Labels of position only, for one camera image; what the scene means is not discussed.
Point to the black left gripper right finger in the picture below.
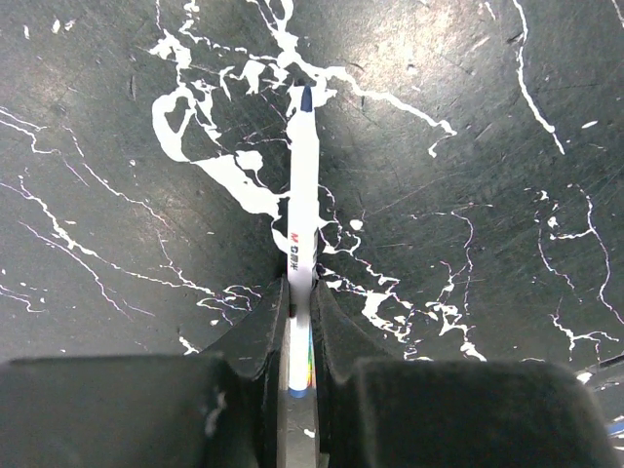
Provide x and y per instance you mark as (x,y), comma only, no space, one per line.
(377,410)

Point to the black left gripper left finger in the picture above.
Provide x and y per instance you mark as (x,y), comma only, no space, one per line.
(222,407)

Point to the white pen blue tip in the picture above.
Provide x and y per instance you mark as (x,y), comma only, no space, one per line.
(302,223)

